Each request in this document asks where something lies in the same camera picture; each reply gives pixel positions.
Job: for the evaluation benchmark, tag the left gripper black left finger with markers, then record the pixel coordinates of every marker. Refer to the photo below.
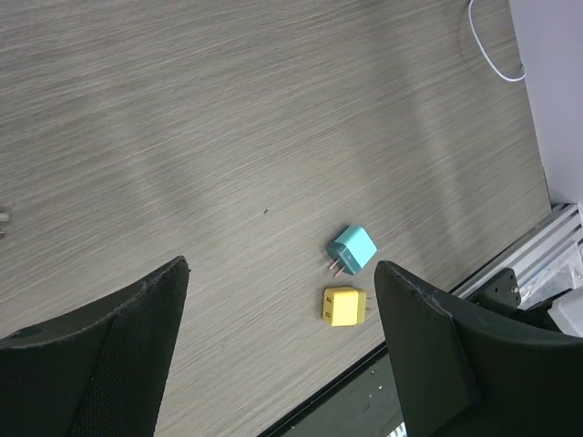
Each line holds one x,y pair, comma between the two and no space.
99,370

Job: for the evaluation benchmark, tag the yellow plug adapter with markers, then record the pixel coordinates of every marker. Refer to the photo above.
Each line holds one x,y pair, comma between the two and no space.
345,306

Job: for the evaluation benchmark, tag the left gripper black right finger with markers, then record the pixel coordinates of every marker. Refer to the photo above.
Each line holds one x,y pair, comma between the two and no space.
462,370

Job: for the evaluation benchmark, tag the front aluminium frame rail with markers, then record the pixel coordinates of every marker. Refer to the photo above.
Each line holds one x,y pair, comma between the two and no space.
543,263

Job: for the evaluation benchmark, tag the teal plug adapter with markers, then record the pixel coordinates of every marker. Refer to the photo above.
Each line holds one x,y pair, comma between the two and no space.
350,251

